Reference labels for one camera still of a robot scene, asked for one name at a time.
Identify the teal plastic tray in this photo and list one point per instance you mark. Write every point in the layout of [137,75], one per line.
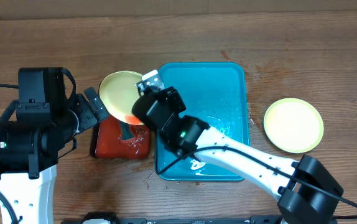
[214,92]

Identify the yellow plate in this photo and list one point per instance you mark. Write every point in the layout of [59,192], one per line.
[118,93]
[293,125]

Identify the red tray with black rim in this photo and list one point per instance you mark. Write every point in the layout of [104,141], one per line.
[106,141]

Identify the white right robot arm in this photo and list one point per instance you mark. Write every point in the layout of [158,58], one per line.
[304,190]

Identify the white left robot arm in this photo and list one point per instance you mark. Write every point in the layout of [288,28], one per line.
[32,131]

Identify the dark hourglass sponge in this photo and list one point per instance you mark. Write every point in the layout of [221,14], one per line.
[126,133]

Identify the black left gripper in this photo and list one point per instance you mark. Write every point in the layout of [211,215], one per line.
[78,102]

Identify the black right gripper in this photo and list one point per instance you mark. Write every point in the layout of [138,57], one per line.
[147,103]

